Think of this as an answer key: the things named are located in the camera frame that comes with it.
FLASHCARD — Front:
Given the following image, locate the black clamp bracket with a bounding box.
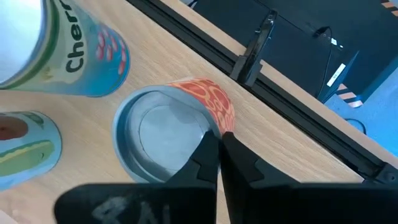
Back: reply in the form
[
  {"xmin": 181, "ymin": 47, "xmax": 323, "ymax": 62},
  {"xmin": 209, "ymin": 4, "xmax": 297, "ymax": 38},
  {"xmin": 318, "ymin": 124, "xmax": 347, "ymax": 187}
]
[{"xmin": 229, "ymin": 9, "xmax": 279, "ymax": 88}]

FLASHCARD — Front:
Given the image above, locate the orange white can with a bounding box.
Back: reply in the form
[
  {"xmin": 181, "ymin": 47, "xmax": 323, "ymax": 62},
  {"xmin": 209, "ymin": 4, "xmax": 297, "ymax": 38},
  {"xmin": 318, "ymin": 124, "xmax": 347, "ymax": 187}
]
[{"xmin": 112, "ymin": 77, "xmax": 236, "ymax": 184}]

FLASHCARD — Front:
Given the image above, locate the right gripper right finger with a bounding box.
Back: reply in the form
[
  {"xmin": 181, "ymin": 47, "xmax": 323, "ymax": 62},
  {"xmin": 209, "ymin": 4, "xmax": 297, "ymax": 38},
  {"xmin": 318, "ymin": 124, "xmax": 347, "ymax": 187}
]
[{"xmin": 219, "ymin": 131, "xmax": 398, "ymax": 224}]

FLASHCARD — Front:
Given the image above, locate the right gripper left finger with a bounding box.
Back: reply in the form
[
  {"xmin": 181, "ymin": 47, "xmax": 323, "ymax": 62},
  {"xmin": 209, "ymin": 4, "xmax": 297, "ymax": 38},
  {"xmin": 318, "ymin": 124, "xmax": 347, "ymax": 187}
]
[{"xmin": 54, "ymin": 129, "xmax": 221, "ymax": 224}]

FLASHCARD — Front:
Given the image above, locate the black cable with white label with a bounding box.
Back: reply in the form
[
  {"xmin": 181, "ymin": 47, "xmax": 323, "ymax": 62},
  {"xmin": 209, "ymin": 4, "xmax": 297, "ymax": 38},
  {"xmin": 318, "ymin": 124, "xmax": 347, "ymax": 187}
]
[{"xmin": 312, "ymin": 26, "xmax": 348, "ymax": 99}]

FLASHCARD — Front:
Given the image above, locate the blue yellow cherries can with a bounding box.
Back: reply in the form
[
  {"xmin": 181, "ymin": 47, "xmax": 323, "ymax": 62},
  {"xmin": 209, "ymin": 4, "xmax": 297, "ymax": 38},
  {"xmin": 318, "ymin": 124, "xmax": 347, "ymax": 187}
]
[{"xmin": 0, "ymin": 0, "xmax": 131, "ymax": 98}]

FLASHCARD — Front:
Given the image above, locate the white mixed veggies can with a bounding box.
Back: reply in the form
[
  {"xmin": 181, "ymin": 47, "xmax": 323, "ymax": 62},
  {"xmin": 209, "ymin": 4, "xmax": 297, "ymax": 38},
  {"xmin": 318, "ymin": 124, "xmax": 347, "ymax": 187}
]
[{"xmin": 0, "ymin": 111, "xmax": 63, "ymax": 191}]

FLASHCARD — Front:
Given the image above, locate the black aluminium frame rail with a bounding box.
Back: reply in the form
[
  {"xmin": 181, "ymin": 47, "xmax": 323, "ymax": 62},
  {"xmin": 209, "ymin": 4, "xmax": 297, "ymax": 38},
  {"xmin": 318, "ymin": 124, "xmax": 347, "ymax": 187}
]
[{"xmin": 126, "ymin": 0, "xmax": 398, "ymax": 186}]

